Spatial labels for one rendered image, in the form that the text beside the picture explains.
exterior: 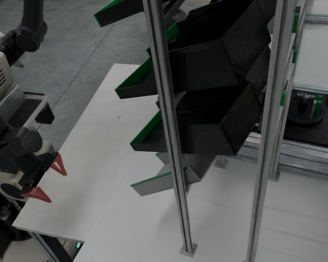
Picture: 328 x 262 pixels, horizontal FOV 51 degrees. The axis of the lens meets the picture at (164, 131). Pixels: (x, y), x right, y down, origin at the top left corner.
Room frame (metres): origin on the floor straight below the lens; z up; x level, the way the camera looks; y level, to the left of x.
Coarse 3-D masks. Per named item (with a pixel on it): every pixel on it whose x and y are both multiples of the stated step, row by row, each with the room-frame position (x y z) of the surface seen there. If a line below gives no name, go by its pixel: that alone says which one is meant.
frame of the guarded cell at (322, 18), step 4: (308, 16) 1.53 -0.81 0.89; (312, 16) 1.53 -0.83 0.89; (316, 16) 1.52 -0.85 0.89; (320, 16) 1.52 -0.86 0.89; (324, 16) 1.51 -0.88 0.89; (308, 20) 1.53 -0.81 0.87; (312, 20) 1.52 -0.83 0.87; (316, 20) 1.51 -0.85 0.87; (320, 20) 1.51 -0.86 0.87; (324, 20) 1.50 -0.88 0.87
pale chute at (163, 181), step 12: (168, 156) 0.64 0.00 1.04; (192, 156) 0.57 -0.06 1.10; (204, 156) 0.53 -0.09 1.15; (216, 156) 0.49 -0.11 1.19; (168, 168) 0.61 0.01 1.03; (192, 168) 0.51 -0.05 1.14; (204, 168) 0.47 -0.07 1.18; (144, 180) 0.54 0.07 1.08; (156, 180) 0.51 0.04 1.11; (168, 180) 0.49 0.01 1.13; (192, 180) 0.45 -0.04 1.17; (144, 192) 0.55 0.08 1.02; (156, 192) 0.52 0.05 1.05
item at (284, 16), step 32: (160, 0) 0.44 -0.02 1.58; (288, 0) 0.35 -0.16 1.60; (160, 32) 0.43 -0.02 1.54; (288, 32) 0.35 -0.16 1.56; (160, 64) 0.43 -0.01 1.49; (160, 96) 0.44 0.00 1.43; (224, 160) 0.73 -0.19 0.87; (256, 192) 0.35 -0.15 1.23; (256, 224) 0.35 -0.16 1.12; (192, 256) 0.42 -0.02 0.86
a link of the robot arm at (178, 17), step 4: (164, 4) 0.98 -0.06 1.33; (180, 8) 1.01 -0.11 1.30; (144, 12) 0.98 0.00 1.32; (176, 12) 0.99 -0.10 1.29; (180, 12) 0.99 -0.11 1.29; (184, 12) 1.00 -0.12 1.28; (176, 16) 0.97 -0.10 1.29; (180, 16) 0.97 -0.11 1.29; (184, 16) 0.99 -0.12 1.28; (172, 20) 0.95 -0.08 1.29; (176, 20) 0.95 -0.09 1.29; (180, 20) 0.96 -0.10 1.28; (168, 24) 0.95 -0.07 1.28; (172, 24) 0.95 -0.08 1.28; (168, 28) 0.96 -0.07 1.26
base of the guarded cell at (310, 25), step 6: (312, 0) 1.75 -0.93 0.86; (318, 0) 1.74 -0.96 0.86; (324, 0) 1.73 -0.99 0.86; (312, 6) 1.68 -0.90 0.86; (318, 6) 1.67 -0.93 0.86; (324, 6) 1.66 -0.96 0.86; (306, 12) 1.63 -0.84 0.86; (312, 12) 1.62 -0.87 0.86; (318, 12) 1.61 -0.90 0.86; (324, 12) 1.60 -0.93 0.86; (306, 24) 1.51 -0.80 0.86; (312, 24) 1.50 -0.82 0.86; (318, 24) 1.49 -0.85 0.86; (324, 24) 1.48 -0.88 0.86
